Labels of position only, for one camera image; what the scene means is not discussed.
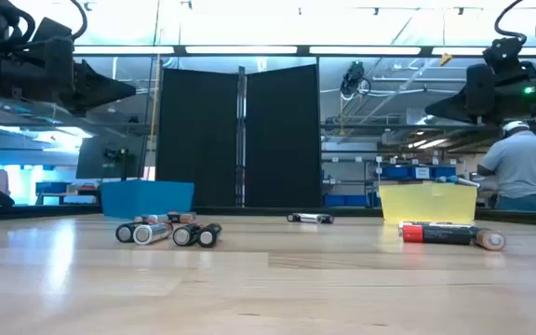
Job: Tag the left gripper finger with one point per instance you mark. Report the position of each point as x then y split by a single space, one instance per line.
89 108
96 84

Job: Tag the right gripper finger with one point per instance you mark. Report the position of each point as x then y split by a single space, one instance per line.
454 106
470 121

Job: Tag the red black battery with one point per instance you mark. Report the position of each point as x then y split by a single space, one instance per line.
435 235
182 217

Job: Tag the small silver battery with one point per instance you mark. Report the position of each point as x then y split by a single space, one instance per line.
152 218
305 218

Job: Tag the small black copper battery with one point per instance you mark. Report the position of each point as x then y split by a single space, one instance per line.
327 218

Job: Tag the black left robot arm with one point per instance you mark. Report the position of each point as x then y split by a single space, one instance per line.
3 70

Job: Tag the dark monitor screen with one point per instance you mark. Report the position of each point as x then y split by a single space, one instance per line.
91 158

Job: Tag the black device on stand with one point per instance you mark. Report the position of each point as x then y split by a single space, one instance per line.
114 156

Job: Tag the blue storage bin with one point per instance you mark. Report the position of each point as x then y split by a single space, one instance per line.
357 200
334 200
396 172
53 188
444 171

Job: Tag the blue silver cylindrical object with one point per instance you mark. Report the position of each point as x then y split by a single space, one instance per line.
463 181

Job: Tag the person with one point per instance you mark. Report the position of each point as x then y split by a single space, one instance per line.
524 163

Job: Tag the yellow plastic bin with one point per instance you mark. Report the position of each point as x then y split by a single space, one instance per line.
428 204

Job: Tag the black hanging device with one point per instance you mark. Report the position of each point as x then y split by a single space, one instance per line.
354 76

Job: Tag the blue plastic bin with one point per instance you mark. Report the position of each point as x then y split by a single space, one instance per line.
147 199

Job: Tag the black partition panel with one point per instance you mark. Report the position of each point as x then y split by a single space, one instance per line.
282 139
198 139

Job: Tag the metal shelf rack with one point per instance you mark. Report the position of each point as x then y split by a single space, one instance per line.
349 160

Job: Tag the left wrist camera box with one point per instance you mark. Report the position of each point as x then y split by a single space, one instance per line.
51 30

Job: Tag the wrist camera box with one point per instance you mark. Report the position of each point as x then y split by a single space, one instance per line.
51 30
503 53

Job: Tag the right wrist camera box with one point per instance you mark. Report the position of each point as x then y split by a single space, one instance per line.
503 53

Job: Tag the overhead light bar frame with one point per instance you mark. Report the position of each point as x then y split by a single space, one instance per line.
179 50

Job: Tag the black table edge rail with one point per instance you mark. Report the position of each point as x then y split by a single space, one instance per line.
268 210

